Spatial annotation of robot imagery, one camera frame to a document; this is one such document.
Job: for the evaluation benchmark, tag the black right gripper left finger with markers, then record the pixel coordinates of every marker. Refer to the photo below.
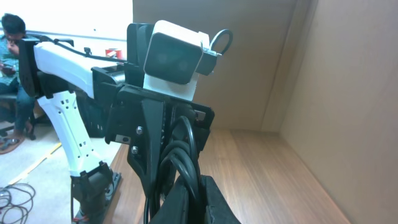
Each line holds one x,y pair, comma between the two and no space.
174,209

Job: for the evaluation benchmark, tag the red can in background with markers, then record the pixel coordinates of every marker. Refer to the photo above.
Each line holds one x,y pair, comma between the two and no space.
114,53

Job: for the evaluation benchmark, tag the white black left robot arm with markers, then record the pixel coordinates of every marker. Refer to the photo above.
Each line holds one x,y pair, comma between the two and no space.
74,89

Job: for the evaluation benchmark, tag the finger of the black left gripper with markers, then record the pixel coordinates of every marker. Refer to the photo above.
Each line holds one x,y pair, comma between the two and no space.
180,155
146,132

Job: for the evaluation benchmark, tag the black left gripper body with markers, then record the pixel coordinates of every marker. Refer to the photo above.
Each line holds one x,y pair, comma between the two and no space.
120,114

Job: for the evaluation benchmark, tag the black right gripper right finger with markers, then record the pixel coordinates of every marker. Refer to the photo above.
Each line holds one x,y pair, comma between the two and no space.
217,210

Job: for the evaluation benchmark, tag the seated person in background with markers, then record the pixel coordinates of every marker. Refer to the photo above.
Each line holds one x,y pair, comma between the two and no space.
14,31

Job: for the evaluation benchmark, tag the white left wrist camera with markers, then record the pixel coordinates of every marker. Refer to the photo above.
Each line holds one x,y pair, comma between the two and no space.
175,58

